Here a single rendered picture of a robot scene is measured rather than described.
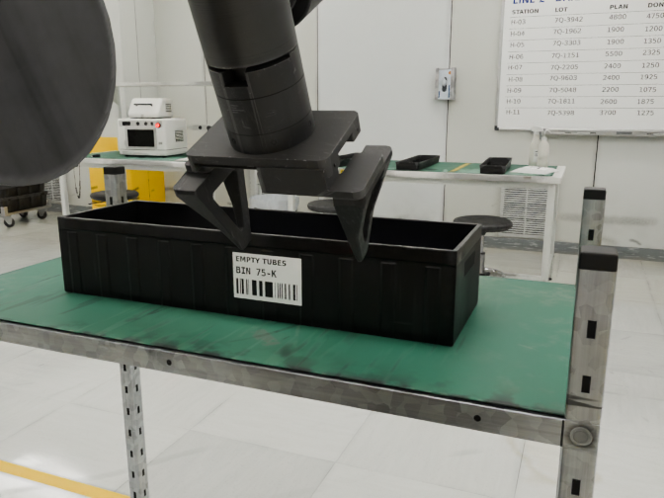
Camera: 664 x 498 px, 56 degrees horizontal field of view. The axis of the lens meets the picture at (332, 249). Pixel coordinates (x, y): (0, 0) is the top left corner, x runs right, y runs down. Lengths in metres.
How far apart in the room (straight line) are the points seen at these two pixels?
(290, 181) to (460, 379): 0.33
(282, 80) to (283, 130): 0.03
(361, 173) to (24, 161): 0.24
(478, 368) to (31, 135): 0.56
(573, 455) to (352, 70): 5.30
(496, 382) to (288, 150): 0.36
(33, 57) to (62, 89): 0.01
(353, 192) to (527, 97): 5.06
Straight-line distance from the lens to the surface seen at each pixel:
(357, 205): 0.38
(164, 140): 5.11
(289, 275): 0.77
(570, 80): 5.40
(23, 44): 0.20
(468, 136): 5.51
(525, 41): 5.45
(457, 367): 0.68
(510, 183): 3.93
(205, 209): 0.45
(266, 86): 0.38
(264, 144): 0.39
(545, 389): 0.65
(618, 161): 5.44
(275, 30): 0.37
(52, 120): 0.20
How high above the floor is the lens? 1.22
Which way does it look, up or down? 13 degrees down
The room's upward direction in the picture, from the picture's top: straight up
